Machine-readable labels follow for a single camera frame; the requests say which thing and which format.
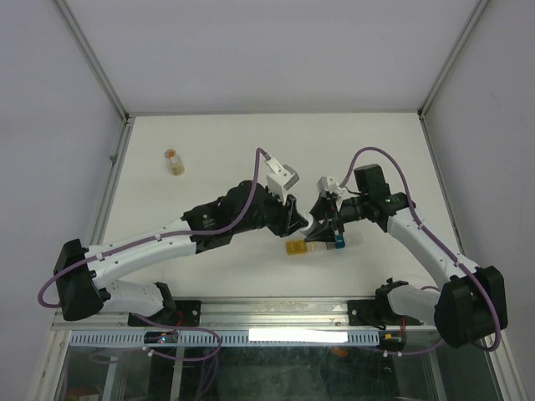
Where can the clear glass bottle orange cap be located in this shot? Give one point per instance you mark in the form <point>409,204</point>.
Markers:
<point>174,162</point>

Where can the weekly pill organizer strip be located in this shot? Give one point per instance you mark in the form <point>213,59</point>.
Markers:
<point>301,247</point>

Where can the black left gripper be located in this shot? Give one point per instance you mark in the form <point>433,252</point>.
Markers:
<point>289,220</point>

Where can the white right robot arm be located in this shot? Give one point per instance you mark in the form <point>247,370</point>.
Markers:
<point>470,301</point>

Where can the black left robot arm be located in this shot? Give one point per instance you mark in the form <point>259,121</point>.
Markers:
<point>89,279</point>

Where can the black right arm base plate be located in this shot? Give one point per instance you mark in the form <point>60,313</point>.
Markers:
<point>368,312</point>

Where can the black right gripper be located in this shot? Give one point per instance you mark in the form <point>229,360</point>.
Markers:
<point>323,209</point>

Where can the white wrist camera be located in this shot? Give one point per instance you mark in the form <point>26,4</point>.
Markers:
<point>280,179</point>
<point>329,186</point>

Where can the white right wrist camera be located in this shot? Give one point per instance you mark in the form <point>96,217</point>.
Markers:
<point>329,186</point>

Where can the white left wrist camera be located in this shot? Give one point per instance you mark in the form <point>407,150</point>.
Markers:
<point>280,179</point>

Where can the white slotted cable duct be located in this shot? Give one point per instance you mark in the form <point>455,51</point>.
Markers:
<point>254,336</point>

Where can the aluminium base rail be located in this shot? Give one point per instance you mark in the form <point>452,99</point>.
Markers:
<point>220,313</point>

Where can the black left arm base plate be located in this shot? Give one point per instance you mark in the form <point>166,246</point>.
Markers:
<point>185,313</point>

